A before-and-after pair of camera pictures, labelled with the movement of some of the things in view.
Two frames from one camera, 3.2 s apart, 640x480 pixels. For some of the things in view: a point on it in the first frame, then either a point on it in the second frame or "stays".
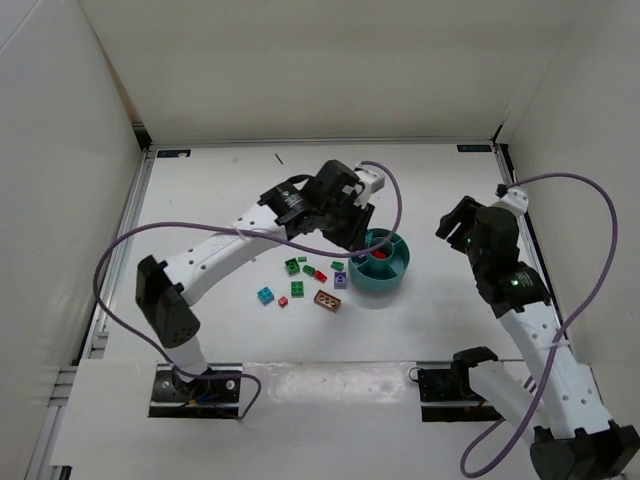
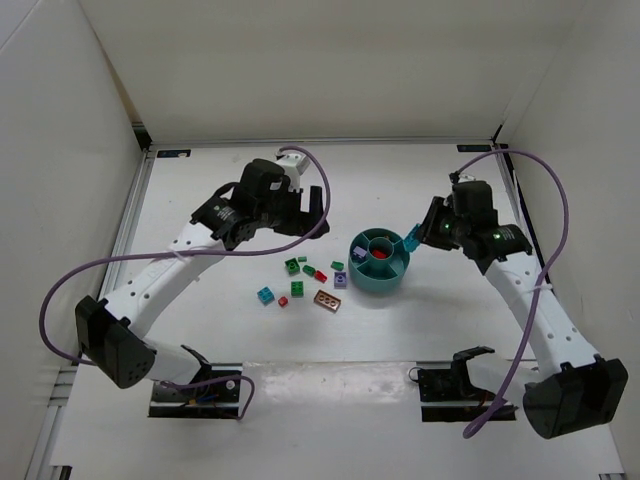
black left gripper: [353, 225] → [304, 216]
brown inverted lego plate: [327, 300] stays
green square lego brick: [297, 289] stays
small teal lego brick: [265, 296] stays
